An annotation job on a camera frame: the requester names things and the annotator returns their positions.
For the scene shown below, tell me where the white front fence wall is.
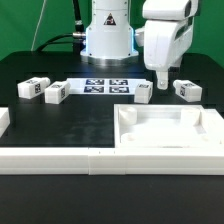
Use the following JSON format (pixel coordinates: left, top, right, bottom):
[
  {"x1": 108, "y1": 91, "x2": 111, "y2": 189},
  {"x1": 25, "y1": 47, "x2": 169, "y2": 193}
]
[{"x1": 0, "y1": 147, "x2": 224, "y2": 175}]

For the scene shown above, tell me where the black cable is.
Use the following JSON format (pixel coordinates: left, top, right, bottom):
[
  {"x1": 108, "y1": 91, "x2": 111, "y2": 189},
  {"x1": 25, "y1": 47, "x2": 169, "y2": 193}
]
[{"x1": 35, "y1": 0, "x2": 87, "y2": 53}]

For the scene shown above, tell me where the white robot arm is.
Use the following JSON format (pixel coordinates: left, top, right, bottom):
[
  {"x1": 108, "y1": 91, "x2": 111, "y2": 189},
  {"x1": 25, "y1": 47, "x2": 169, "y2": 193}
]
[{"x1": 81, "y1": 0, "x2": 199, "y2": 90}]

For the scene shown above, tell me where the white left fence piece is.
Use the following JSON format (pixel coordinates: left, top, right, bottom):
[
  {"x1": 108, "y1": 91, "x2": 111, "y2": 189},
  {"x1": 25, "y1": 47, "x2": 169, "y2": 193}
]
[{"x1": 0, "y1": 107, "x2": 10, "y2": 137}]

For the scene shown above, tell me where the white square tabletop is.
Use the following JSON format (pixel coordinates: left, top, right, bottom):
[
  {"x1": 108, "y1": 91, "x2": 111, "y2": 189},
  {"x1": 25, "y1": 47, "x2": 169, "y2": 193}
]
[{"x1": 114, "y1": 104, "x2": 224, "y2": 148}]

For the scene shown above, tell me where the white sheet with fiducial tags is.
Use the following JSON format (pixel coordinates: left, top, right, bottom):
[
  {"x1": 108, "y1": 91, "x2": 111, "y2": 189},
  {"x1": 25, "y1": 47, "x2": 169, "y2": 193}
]
[{"x1": 67, "y1": 78, "x2": 145, "y2": 95}]

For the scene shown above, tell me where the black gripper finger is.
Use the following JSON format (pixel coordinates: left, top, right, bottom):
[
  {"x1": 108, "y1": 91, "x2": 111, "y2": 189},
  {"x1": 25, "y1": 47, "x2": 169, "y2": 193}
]
[{"x1": 156, "y1": 71, "x2": 168, "y2": 90}]

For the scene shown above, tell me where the white thin cable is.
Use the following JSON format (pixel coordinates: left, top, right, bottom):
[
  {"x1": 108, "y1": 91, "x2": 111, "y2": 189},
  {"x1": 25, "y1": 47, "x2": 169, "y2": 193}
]
[{"x1": 31, "y1": 0, "x2": 47, "y2": 52}]

